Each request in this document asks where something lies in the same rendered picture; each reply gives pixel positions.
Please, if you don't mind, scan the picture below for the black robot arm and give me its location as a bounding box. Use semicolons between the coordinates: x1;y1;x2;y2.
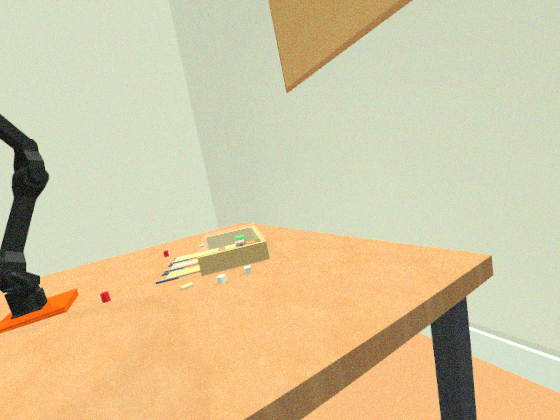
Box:
0;114;49;320

